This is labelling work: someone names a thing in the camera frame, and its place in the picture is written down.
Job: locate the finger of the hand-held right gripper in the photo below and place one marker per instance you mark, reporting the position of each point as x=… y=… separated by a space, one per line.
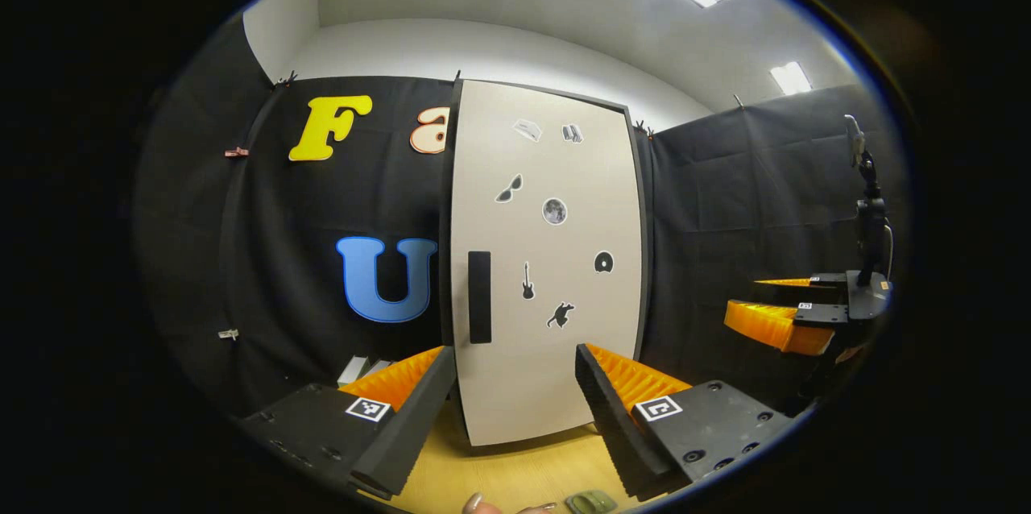
x=773 y=327
x=805 y=281

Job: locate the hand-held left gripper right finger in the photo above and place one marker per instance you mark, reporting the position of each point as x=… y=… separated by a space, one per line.
x=616 y=425

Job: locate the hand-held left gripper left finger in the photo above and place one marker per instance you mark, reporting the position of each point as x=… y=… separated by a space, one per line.
x=411 y=425

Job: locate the green bottle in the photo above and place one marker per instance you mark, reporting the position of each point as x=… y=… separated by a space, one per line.
x=590 y=503

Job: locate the grey cabinet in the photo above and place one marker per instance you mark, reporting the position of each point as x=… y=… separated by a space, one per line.
x=445 y=176

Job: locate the black backdrop cloth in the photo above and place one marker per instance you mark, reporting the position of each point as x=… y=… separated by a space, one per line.
x=725 y=216

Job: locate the small ceiling light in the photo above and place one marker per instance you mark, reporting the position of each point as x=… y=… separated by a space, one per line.
x=790 y=77

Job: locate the white clothespin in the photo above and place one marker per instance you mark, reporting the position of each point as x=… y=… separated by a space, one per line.
x=228 y=333

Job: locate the red clothespin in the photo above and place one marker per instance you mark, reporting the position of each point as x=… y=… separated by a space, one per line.
x=236 y=152

